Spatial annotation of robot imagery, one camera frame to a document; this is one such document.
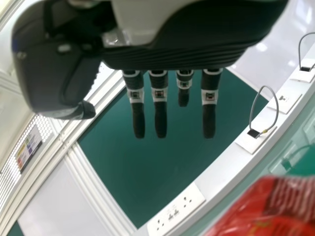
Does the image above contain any red biscuit packet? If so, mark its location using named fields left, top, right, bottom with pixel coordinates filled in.
left=201, top=176, right=315, bottom=236

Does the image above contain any white port plate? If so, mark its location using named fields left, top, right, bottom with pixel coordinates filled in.
left=267, top=93, right=303, bottom=114
left=289, top=62, right=315, bottom=83
left=235, top=125, right=278, bottom=155

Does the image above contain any perforated white panel with label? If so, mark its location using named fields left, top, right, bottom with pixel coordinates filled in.
left=0, top=114, right=54, bottom=190

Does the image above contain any grey cable loop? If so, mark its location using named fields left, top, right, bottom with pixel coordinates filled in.
left=248, top=85, right=279, bottom=138
left=298, top=31, right=315, bottom=71

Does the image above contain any colourful label sticker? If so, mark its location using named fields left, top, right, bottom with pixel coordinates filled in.
left=16, top=124, right=43, bottom=173

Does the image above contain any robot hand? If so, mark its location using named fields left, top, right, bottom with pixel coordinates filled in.
left=11, top=0, right=290, bottom=140

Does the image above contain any white socket strip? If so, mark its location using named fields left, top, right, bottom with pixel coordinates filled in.
left=147, top=183, right=207, bottom=236

